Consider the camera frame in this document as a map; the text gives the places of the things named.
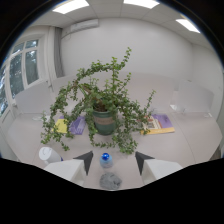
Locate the white desk divider panel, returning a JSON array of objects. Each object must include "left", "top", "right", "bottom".
[
  {"left": 169, "top": 79, "right": 215, "bottom": 114},
  {"left": 14, "top": 81, "right": 56, "bottom": 116}
]

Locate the white framed window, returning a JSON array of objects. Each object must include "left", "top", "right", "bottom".
[{"left": 0, "top": 38, "right": 41, "bottom": 118}]

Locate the purple and yellow book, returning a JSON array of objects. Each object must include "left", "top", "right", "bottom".
[{"left": 139, "top": 113, "right": 176, "bottom": 136}]

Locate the green leafy potted plant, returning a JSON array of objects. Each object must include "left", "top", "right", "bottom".
[{"left": 40, "top": 47, "right": 157, "bottom": 156}]

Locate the green ceramic plant pot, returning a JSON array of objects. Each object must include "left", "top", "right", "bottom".
[{"left": 91, "top": 107, "right": 117, "bottom": 136}]

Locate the blue capped clear bottle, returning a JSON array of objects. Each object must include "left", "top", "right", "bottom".
[{"left": 99, "top": 152, "right": 114, "bottom": 169}]

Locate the white wall air conditioner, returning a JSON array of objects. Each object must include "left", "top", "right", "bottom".
[{"left": 69, "top": 18, "right": 100, "bottom": 34}]

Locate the grey crumpled cloth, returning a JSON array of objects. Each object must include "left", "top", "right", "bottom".
[{"left": 99, "top": 171, "right": 123, "bottom": 191}]

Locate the white round container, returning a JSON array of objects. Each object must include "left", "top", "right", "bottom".
[{"left": 38, "top": 146, "right": 63, "bottom": 166}]

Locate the rectangular ceiling light panel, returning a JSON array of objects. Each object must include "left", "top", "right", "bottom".
[
  {"left": 52, "top": 0, "right": 90, "bottom": 15},
  {"left": 123, "top": 0, "right": 161, "bottom": 10},
  {"left": 175, "top": 18, "right": 201, "bottom": 34}
]

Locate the grey curtain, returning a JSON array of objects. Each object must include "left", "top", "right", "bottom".
[{"left": 53, "top": 27, "right": 65, "bottom": 79}]

